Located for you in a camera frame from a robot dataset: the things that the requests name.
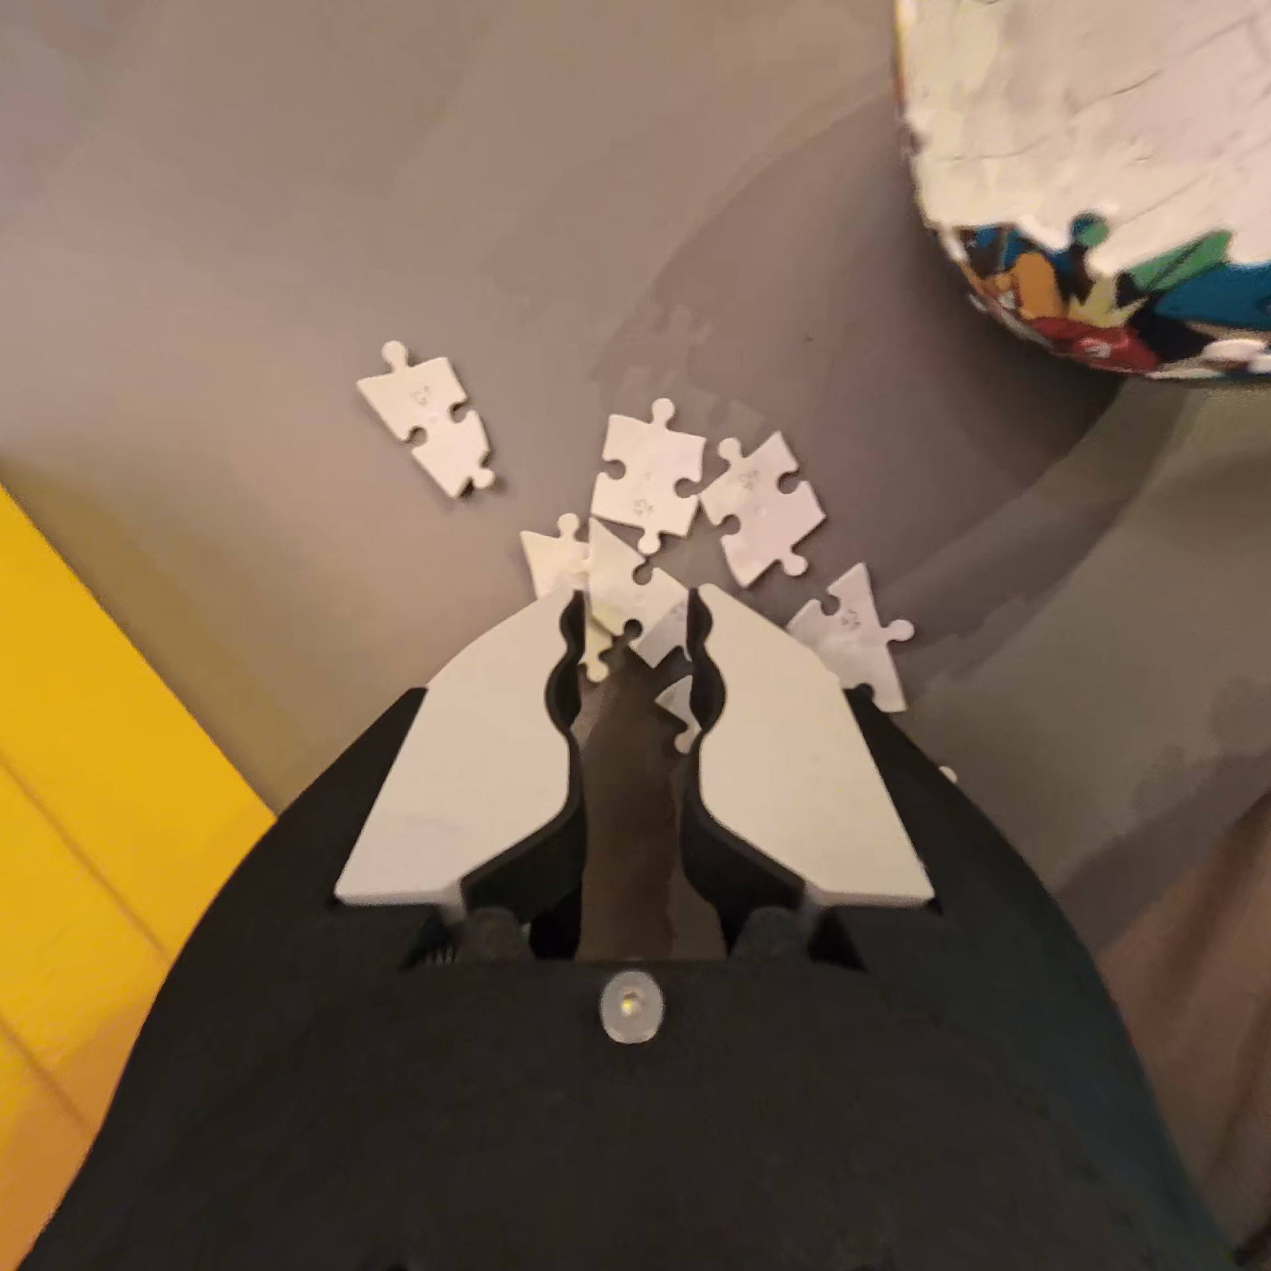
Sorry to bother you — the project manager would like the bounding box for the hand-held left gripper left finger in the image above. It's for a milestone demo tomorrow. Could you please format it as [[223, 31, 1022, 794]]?
[[333, 586, 589, 936]]

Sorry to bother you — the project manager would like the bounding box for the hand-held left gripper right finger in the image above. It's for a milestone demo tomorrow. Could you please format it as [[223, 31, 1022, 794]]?
[[683, 585, 937, 936]]

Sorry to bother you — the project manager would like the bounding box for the group of white puzzle pieces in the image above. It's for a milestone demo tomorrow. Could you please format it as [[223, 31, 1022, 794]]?
[[356, 341, 960, 786]]

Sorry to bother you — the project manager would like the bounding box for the colourful puzzle ball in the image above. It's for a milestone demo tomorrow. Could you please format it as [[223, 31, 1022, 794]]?
[[892, 0, 1271, 384]]

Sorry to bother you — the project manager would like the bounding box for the yellow box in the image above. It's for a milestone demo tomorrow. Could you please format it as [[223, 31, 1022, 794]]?
[[0, 482, 277, 1271]]

